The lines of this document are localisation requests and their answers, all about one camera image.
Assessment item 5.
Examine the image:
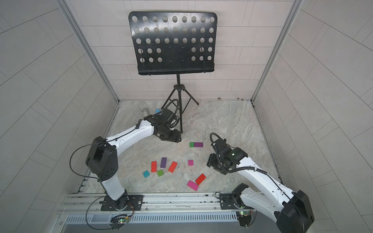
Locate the purple rectangular block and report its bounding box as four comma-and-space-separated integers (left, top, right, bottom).
194, 142, 204, 148

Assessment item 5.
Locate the red block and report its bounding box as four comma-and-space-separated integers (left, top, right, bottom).
151, 161, 157, 173
195, 174, 206, 185
168, 161, 178, 173

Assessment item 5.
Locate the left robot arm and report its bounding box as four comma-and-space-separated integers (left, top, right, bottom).
85, 99, 181, 210

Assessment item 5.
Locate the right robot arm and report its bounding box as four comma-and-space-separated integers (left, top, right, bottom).
207, 133, 315, 233

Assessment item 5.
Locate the dark purple upright block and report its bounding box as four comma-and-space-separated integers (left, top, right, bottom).
160, 157, 167, 169

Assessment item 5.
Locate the magenta rectangular block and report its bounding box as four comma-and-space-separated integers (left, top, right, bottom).
187, 181, 199, 191

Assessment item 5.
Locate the glittery silver microphone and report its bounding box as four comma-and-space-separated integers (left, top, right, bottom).
141, 108, 150, 117

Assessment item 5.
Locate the green block lower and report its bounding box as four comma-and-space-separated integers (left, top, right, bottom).
157, 170, 164, 177

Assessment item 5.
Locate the teal square block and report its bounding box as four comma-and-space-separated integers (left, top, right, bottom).
143, 170, 150, 178

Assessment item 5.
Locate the right circuit board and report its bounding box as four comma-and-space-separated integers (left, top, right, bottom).
236, 211, 253, 228

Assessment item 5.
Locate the circuit board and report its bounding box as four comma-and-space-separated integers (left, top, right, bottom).
236, 211, 253, 228
109, 214, 132, 230

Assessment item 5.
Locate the black perforated music stand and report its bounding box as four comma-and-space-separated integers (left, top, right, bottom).
128, 11, 218, 134

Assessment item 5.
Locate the left circuit board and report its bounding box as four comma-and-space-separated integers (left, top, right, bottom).
109, 214, 132, 230

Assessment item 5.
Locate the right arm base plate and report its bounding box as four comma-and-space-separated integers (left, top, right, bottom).
215, 193, 250, 210

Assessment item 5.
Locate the aluminium front rail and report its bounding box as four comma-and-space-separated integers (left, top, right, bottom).
56, 190, 302, 216

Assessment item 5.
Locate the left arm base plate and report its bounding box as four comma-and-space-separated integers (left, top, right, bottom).
99, 193, 144, 211

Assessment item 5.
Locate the left black cable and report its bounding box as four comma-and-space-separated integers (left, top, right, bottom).
68, 142, 138, 231

